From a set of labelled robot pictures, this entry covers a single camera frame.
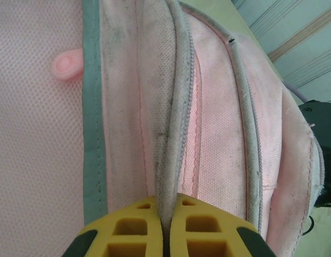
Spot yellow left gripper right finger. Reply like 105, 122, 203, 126
167, 194, 273, 257

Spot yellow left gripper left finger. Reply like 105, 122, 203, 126
63, 195, 163, 257

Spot pink school backpack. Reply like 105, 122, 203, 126
0, 0, 326, 257

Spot corrugated side panel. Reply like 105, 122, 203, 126
231, 0, 331, 90

